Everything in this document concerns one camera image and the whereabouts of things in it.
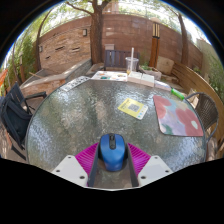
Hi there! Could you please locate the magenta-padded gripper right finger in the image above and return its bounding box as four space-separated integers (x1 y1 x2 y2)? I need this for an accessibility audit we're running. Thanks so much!
125 142 174 188

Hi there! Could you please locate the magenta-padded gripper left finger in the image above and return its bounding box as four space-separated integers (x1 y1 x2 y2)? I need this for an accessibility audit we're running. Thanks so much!
51 142 102 188

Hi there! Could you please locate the blue and black computer mouse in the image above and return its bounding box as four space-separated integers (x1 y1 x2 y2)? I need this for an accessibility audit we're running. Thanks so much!
99 133 127 173

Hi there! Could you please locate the floral pink mouse pad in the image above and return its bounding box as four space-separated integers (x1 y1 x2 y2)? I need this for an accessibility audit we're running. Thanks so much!
153 94 205 137

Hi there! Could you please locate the yellow card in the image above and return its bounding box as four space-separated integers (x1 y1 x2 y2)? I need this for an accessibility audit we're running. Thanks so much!
117 97 149 121

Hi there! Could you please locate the dark wicker chair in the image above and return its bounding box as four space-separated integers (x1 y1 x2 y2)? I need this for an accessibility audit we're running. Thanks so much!
184 92 221 159

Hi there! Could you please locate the green marker pen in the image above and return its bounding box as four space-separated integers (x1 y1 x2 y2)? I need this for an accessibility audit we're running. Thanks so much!
170 88 186 101

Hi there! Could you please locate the small pale book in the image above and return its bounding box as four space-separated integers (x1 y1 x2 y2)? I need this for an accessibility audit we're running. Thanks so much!
153 79 173 92

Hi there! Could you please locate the white printed strip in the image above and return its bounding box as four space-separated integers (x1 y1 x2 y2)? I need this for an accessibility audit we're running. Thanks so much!
59 75 92 93

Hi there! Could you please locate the black metal chair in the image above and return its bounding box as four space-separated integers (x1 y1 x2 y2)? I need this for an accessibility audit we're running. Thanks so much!
0 82 48 161

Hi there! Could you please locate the white book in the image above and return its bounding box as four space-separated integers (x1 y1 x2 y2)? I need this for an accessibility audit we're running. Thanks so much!
127 71 156 88

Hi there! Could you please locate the colourful magazine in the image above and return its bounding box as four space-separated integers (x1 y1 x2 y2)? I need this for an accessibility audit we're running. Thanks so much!
90 70 129 83

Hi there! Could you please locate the leaning stone slab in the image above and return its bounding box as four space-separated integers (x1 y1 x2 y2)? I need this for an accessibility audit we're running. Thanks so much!
156 55 175 76

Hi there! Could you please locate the clear plastic cup with straw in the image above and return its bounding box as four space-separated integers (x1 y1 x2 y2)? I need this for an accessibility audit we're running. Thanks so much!
125 47 140 76

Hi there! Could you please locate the dark wooden slatted chair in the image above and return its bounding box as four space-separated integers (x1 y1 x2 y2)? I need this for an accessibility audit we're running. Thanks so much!
103 49 141 72

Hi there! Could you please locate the slender tree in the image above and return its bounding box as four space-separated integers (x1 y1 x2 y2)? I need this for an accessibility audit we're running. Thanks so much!
166 3 191 66

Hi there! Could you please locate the forked tree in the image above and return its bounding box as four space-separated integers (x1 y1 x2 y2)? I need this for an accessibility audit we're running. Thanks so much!
66 0 111 65

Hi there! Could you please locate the wooden garden lamp post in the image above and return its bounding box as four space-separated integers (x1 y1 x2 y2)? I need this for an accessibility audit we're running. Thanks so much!
148 18 162 69

